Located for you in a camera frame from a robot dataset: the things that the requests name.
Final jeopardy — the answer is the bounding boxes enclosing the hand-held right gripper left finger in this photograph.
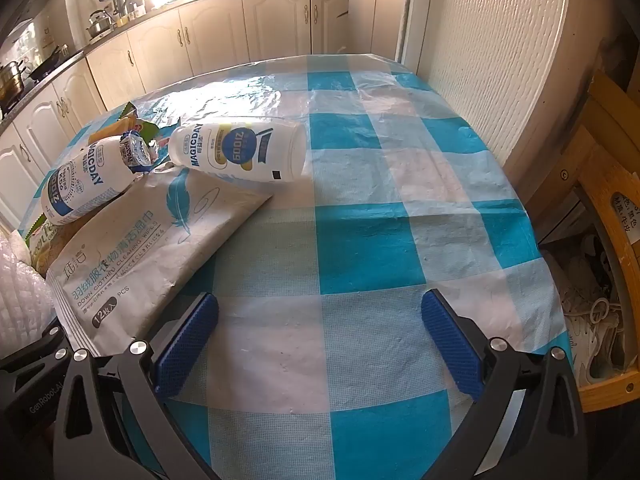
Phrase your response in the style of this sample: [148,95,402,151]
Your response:
[52,291,221,480]

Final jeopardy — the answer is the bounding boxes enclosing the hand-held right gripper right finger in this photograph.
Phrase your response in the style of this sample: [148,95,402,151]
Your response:
[421,289,589,480]

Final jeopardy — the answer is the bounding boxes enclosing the grey wet wipes packet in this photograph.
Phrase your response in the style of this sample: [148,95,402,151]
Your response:
[46,166,274,357]

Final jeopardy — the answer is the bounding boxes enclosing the white plastic drink bottle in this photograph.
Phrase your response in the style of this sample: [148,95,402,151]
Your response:
[168,117,307,182]
[41,130,154,226]

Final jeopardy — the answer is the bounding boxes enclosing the clear bubble wrap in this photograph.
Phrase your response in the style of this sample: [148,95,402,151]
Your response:
[0,230,57,361]

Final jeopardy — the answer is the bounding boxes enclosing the white sneakers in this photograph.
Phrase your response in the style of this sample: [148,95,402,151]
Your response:
[559,240,627,386]

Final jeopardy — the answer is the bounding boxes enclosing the blue checked tablecloth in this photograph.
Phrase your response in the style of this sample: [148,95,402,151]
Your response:
[17,52,581,480]

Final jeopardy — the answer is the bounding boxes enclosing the wooden shelf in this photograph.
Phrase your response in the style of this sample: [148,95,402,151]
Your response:
[540,70,640,414]

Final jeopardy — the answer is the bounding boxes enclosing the black frying pan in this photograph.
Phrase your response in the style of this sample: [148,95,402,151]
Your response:
[29,47,69,84]

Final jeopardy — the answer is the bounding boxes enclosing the white kitchen base cabinets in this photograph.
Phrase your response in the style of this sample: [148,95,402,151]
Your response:
[0,0,351,223]

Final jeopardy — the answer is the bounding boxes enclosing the steel cooking pot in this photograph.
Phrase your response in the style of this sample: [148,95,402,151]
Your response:
[0,60,27,105]

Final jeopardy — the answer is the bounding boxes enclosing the steel kettle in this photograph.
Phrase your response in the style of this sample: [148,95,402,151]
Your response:
[86,8,116,39]

